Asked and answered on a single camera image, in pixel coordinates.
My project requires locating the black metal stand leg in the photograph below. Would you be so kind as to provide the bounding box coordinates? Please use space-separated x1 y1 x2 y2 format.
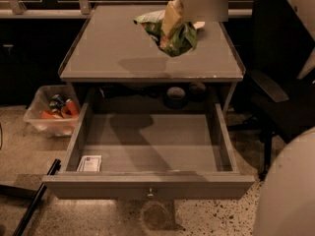
0 158 63 236

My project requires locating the white paper bowl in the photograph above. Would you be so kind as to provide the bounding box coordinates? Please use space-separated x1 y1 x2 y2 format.
193 22 206 30

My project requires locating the clear plastic storage bin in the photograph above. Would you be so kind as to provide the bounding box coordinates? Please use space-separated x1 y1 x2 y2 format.
24 85 79 137

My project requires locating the open grey top drawer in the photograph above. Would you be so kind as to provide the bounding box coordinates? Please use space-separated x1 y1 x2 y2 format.
43 103 254 200

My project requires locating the green rice chip bag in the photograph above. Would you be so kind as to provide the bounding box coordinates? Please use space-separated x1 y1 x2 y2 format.
133 10 197 57

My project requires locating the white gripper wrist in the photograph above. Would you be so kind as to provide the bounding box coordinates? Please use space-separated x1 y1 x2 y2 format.
161 0 228 38

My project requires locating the round metal drawer knob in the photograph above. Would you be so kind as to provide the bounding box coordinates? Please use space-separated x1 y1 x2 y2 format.
147 188 155 199

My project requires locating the small white paper packet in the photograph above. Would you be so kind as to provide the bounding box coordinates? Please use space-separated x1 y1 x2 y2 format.
77 155 101 172

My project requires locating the soda can in bin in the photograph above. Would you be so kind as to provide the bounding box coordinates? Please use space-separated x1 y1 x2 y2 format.
49 94 66 110

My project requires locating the round metal floor plate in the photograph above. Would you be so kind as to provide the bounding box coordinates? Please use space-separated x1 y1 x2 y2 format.
140 201 171 230

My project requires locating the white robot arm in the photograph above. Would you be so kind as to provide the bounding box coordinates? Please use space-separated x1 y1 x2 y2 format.
196 0 315 236

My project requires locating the dark round bowl on shelf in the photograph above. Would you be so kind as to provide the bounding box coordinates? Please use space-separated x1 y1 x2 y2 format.
163 87 188 109

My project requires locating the black office chair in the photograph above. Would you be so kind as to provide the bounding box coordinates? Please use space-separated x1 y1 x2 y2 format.
228 0 315 180

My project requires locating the grey cabinet with counter top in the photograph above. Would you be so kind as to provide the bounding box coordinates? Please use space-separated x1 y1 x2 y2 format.
58 3 247 116

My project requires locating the orange snack bag in bin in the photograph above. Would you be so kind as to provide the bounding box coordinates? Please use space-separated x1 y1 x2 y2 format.
41 99 79 119

